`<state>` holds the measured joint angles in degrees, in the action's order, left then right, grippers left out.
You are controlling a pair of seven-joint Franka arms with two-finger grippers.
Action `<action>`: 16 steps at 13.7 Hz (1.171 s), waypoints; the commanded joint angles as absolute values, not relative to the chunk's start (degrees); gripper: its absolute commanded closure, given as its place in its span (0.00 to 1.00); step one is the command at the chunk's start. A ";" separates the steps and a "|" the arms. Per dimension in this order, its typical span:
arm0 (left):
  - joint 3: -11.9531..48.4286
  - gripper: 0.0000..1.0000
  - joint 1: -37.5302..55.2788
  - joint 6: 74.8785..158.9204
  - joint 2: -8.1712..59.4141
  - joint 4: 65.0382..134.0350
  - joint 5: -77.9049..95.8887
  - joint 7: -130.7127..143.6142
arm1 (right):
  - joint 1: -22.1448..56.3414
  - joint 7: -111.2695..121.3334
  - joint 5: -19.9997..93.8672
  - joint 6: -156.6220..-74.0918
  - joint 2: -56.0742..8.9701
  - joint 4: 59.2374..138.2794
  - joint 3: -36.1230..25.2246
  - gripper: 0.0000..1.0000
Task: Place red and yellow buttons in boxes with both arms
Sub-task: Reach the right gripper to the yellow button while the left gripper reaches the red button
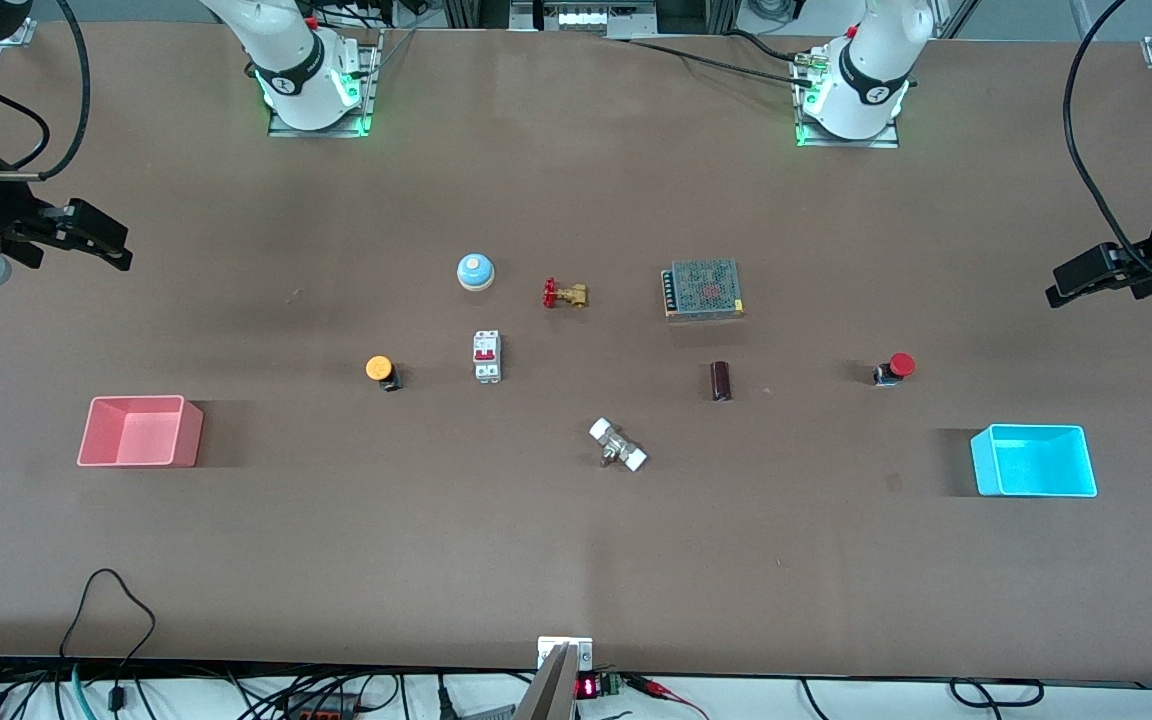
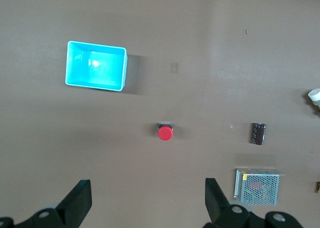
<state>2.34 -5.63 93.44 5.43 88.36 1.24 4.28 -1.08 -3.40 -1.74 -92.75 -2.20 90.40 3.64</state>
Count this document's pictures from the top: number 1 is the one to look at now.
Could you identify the metal mesh power supply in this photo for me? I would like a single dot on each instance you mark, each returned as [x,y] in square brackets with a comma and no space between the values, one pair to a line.
[704,289]

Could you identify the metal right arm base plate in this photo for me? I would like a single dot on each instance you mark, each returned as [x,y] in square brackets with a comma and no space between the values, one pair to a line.
[336,131]

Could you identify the yellow push button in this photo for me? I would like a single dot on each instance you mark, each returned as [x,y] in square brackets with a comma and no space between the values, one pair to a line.
[379,368]

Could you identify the grey metal bar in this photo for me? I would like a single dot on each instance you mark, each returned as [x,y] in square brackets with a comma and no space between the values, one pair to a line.
[551,695]

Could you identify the red digit display module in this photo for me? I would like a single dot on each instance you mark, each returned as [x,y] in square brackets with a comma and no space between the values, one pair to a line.
[586,687]

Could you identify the red push button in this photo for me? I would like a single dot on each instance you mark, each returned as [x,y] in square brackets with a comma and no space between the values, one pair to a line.
[901,364]

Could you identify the dark brown cylinder capacitor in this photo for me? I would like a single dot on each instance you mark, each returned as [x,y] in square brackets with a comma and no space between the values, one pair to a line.
[721,381]

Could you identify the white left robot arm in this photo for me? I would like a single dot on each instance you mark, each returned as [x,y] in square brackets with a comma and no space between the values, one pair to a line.
[866,70]

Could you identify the silver valve white caps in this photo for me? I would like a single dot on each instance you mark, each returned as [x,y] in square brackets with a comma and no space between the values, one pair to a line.
[618,445]

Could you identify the white red circuit breaker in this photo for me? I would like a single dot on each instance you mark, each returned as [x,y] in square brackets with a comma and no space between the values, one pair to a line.
[487,357]

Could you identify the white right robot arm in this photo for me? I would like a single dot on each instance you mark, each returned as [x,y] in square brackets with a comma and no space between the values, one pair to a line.
[286,60]

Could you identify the light blue plastic box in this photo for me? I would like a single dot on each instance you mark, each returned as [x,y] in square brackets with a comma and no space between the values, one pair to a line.
[1036,465]

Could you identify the blue white round bell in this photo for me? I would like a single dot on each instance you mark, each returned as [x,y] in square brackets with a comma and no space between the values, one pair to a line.
[475,271]

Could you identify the pink plastic box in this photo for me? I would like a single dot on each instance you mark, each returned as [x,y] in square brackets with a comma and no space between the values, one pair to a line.
[141,435]

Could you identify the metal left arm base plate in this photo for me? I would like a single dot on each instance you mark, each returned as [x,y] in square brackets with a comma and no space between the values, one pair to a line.
[886,143]

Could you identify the white metal mount bracket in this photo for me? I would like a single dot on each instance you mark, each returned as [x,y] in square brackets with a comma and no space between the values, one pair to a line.
[581,650]

